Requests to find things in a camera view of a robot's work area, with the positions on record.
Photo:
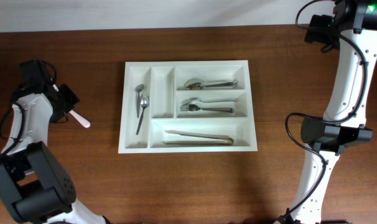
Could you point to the metal tongs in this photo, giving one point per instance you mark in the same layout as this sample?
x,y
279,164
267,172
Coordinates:
x,y
200,139

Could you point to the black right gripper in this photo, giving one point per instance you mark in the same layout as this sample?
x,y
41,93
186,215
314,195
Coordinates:
x,y
315,28

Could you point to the white plastic cutlery tray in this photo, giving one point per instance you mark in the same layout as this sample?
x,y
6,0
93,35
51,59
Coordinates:
x,y
164,86

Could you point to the pink plastic knife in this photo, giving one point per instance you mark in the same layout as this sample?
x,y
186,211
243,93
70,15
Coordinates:
x,y
83,121

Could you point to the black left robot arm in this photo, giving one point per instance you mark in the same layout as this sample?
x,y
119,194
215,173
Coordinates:
x,y
34,187

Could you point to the small teaspoon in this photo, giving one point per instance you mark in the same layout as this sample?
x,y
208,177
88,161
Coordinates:
x,y
138,89
144,103

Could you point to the dark-handled metal fork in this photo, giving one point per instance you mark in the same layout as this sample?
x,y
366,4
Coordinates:
x,y
198,108

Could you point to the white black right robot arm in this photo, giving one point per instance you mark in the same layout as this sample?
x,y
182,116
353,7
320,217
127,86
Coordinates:
x,y
351,29

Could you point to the large metal spoon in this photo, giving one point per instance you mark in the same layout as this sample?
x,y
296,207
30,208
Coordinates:
x,y
200,86
204,82

